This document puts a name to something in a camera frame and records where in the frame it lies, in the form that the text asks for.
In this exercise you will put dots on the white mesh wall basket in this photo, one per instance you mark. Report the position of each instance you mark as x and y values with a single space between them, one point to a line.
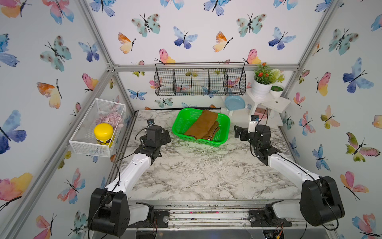
83 140

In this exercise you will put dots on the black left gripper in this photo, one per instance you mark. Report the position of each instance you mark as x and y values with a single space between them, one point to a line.
163 136

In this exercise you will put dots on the pink dustpan brush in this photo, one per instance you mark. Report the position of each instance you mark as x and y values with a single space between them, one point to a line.
262 113

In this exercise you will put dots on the brown long pants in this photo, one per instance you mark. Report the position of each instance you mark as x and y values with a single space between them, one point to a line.
206 126

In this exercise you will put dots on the black wire wall basket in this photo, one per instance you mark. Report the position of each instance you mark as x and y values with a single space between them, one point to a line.
200 79

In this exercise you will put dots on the yellow lidded jar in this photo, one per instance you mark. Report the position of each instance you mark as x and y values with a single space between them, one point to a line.
104 134

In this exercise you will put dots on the white potted flower plant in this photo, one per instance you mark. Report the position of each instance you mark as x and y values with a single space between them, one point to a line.
264 78

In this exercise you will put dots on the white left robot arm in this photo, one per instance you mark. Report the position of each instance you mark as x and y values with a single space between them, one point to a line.
119 191

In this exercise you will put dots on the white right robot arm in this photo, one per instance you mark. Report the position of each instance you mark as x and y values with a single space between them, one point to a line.
320 201

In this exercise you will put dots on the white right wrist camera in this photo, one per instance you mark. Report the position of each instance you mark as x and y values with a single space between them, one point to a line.
254 120

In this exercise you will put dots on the pink shells bag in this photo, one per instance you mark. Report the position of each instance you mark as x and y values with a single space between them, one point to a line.
114 119

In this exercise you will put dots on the light blue round plate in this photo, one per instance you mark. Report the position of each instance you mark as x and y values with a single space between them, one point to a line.
233 103

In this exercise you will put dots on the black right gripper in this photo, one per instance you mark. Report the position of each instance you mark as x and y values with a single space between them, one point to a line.
238 132

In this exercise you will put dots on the green plastic basket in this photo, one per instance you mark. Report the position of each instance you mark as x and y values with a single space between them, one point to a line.
188 116

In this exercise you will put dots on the small white pot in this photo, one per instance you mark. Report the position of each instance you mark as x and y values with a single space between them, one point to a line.
276 91

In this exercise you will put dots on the metal base rail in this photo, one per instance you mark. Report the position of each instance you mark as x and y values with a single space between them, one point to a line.
210 219

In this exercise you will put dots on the white step shelf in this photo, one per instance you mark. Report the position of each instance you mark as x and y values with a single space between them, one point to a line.
275 106

